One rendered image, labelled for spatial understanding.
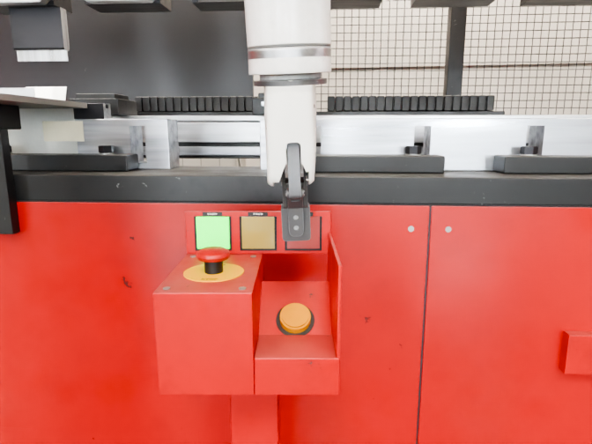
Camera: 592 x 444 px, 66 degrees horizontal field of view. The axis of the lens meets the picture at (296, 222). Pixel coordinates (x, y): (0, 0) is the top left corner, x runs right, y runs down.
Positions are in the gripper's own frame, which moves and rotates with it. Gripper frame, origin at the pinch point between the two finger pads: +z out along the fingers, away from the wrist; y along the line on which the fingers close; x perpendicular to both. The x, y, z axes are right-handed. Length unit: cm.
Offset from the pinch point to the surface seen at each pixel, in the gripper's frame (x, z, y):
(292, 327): -1.0, 13.0, 1.1
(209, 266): -10.4, 5.2, -0.4
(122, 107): -40, -9, -65
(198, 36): -26, -26, -95
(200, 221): -13.0, 2.8, -10.1
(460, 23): 57, -28, -111
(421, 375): 21.1, 35.4, -17.7
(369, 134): 14.4, -4.5, -35.5
